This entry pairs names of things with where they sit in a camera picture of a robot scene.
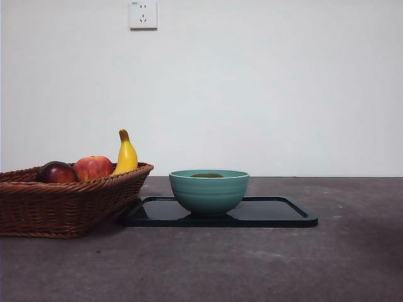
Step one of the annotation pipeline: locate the white wall socket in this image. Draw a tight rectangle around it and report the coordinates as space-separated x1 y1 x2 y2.
130 0 159 31

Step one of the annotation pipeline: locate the dark purple plum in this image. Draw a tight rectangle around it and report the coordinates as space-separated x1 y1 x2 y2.
37 160 79 184

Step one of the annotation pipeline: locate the red apple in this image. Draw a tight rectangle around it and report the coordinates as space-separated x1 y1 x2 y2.
73 155 114 182

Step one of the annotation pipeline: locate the black rectangular tray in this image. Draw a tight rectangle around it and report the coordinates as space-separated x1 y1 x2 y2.
121 196 319 228

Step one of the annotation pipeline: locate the teal ribbed bowl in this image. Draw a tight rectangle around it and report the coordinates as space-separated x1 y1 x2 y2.
169 169 251 218

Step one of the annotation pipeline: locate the yellow banana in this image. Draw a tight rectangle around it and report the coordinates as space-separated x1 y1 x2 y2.
110 128 139 176

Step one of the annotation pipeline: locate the brown wicker basket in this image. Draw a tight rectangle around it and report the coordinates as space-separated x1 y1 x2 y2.
0 162 155 239

